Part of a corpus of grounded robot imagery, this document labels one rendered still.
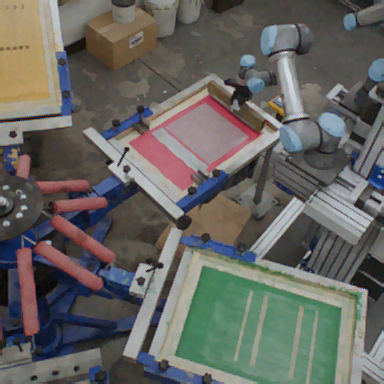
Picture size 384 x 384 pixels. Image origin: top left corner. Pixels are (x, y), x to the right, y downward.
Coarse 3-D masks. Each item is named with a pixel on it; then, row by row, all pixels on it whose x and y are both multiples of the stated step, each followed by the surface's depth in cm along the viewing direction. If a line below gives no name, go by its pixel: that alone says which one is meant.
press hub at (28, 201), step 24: (0, 192) 201; (24, 192) 202; (0, 216) 193; (24, 216) 195; (0, 240) 187; (24, 240) 210; (48, 240) 222; (0, 264) 210; (0, 288) 207; (48, 288) 219; (48, 312) 262; (48, 336) 275
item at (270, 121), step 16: (208, 80) 303; (176, 96) 292; (160, 112) 285; (256, 112) 290; (128, 128) 272; (272, 128) 287; (112, 144) 264; (272, 144) 278; (128, 160) 259; (240, 160) 265
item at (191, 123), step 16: (208, 96) 300; (192, 112) 290; (208, 112) 291; (224, 112) 292; (176, 128) 280; (192, 128) 282; (208, 128) 283; (144, 144) 271; (160, 144) 272; (160, 160) 265
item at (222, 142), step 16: (224, 128) 284; (240, 128) 285; (192, 144) 274; (208, 144) 275; (224, 144) 276; (240, 144) 277; (176, 160) 266; (208, 160) 268; (224, 160) 269; (176, 176) 259
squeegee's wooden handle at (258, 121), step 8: (208, 88) 297; (216, 88) 291; (216, 96) 294; (224, 96) 289; (240, 104) 283; (240, 112) 286; (248, 112) 281; (248, 120) 284; (256, 120) 279; (264, 120) 277; (256, 128) 282
